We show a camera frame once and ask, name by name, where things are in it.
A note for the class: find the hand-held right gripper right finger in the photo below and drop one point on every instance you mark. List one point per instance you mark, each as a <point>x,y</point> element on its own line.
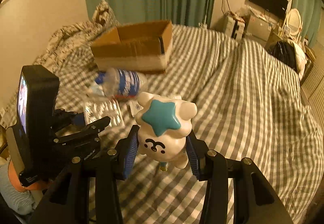
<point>194,159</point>

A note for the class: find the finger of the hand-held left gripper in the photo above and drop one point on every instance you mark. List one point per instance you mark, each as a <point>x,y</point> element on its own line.
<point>68,117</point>
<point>95,126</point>

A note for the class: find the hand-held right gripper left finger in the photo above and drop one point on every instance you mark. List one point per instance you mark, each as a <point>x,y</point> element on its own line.
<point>129,155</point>

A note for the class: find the white toy figure blue star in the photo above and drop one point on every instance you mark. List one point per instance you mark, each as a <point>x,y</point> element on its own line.
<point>164,137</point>

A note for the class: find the person's left forearm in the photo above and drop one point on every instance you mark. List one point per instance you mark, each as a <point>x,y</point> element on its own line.
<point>15,198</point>

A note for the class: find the silver blister pack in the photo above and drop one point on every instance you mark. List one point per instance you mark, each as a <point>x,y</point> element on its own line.
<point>106,111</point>

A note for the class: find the blue white packet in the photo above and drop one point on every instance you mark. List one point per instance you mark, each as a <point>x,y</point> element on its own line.
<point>97,88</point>

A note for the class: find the red flat packet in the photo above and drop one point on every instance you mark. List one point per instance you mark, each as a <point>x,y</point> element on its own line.
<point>125,97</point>

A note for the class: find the small white card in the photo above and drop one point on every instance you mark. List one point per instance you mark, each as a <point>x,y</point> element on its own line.
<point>134,108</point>

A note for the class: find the grey checked bed sheet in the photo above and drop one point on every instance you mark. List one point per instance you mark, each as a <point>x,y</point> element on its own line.
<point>157,201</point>

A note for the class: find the clear plastic bottle blue label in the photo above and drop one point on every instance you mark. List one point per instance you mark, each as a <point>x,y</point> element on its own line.
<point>126,82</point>

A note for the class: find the patterned blanket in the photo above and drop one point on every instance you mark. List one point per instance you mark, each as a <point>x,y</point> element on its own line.
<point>68,36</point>

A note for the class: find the grey striped duvet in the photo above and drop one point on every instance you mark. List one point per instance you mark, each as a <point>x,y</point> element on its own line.
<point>253,112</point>

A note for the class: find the cardboard box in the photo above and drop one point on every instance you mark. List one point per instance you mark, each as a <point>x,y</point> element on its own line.
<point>131,59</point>

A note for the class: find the patterned pillow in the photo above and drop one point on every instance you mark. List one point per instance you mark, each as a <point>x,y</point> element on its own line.
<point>103,12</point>

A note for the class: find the black bag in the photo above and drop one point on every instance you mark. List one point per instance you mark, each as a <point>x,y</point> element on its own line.
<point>283,53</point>

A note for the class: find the white slatted panel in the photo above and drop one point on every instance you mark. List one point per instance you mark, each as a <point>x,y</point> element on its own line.
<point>316,92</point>

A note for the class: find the grey cabinet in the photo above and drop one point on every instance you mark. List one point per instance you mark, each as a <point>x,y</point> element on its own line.
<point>258,27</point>

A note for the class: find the white cloth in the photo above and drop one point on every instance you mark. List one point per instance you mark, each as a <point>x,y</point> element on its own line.
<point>301,58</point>

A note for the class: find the clear plastic bag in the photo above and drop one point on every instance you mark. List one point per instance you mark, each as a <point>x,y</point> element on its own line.
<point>243,12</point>

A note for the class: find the white oval mirror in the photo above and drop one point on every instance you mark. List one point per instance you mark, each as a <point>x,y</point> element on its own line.
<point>293,21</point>

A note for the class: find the narrow green curtain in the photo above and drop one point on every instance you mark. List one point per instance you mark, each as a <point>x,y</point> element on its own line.
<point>311,11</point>

